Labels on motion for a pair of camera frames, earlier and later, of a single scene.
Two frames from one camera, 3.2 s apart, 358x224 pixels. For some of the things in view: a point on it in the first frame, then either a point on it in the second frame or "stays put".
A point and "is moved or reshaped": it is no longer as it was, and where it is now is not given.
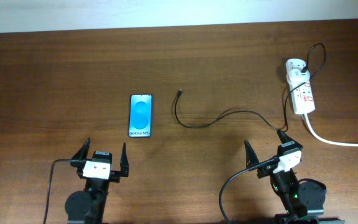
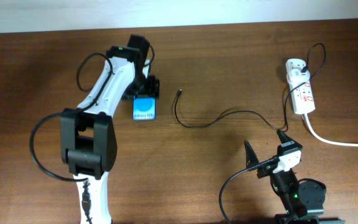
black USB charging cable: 261,116 stays put
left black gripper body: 114,176 -> 142,89
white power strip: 302,96 stays put
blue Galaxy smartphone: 140,116 is moved or reshaped
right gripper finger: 252,159 stays put
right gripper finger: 283,137 stays put
